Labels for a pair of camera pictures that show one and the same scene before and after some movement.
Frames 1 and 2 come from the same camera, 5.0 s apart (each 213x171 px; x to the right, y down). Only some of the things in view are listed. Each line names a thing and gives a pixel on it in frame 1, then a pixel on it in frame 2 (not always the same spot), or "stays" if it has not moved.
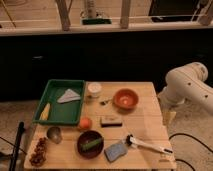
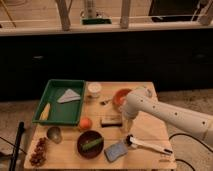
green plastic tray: (69, 113) stays
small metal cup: (54, 133) stays
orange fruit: (85, 123) stays
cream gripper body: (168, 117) to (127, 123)
